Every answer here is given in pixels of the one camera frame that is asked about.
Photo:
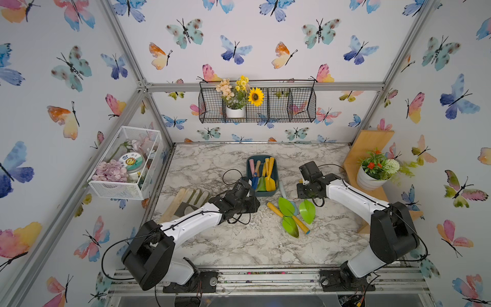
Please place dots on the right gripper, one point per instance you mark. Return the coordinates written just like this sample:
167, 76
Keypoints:
299, 191

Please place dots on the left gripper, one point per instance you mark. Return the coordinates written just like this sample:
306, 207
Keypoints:
253, 208

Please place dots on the green leaf shovel yellow handle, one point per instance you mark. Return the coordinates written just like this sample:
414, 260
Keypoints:
260, 184

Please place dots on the blue shovel wooden handle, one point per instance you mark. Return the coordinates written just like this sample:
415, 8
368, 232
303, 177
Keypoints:
255, 179

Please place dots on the green trowel light-blue handle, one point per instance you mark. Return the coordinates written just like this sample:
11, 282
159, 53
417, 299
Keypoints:
288, 210

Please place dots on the green narrow shovel yellow handle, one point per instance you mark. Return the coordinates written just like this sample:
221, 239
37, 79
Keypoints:
307, 211

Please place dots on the purple shovel pink handle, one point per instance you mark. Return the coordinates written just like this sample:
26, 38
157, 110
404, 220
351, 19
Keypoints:
252, 167

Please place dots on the yellow scoop shovel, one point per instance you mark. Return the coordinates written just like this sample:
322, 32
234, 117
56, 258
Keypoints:
265, 173

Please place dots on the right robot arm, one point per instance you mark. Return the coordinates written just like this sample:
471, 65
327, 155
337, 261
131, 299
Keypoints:
392, 231

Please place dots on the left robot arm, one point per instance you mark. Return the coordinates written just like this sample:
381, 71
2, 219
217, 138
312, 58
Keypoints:
150, 256

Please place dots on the light blue plastic scoop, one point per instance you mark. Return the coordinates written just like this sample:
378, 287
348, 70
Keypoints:
284, 195

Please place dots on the white green garden glove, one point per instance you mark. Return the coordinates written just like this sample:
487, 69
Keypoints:
192, 200

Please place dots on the red flower plant white pot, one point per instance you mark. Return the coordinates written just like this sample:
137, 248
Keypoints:
377, 168

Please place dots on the wooden zigzag shelf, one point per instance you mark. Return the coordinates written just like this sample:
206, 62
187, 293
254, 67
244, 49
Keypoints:
366, 141

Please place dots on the sunflower bouquet white pot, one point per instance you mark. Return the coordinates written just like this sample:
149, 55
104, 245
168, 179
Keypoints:
238, 96

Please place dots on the round green tin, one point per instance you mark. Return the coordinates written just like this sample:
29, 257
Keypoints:
132, 161

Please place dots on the pink artificial flowers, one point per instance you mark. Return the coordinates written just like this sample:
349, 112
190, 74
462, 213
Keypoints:
112, 171

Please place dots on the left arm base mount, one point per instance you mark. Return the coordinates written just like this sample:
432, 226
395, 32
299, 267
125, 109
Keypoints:
199, 282

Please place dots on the black wire wall basket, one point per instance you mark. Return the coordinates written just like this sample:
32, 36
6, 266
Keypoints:
281, 101

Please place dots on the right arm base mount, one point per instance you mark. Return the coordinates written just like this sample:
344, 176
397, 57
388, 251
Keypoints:
343, 279

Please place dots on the white wire mesh basket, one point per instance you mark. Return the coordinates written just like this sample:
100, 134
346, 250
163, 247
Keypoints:
147, 142

